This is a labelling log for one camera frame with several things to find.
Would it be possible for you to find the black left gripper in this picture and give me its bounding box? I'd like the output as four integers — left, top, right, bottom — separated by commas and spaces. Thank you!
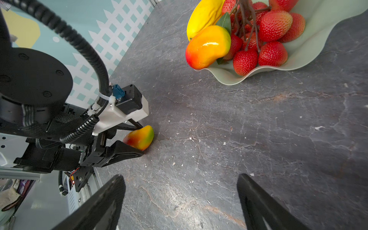
80, 119, 144, 168

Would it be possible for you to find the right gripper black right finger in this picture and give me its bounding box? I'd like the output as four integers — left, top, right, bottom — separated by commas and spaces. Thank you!
237, 173, 308, 230

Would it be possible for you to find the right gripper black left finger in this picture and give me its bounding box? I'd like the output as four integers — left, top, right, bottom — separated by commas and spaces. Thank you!
53, 175, 126, 230

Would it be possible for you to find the red yellow mango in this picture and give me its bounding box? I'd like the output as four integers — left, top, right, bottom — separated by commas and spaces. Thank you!
186, 25, 231, 70
123, 125, 154, 151

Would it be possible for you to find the red strawberry bunch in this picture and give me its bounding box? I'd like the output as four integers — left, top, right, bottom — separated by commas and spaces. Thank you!
218, 1, 306, 76

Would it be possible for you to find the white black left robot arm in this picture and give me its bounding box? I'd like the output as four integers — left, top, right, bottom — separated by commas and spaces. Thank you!
1, 45, 145, 173

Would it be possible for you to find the green wavy fruit bowl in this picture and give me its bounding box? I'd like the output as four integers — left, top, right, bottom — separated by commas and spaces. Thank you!
206, 0, 368, 85

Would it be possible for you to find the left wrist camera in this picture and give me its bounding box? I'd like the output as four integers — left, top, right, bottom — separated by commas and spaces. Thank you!
87, 84, 149, 136

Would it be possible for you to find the black corrugated cable left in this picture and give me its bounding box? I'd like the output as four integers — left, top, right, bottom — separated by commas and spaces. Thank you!
0, 0, 111, 144

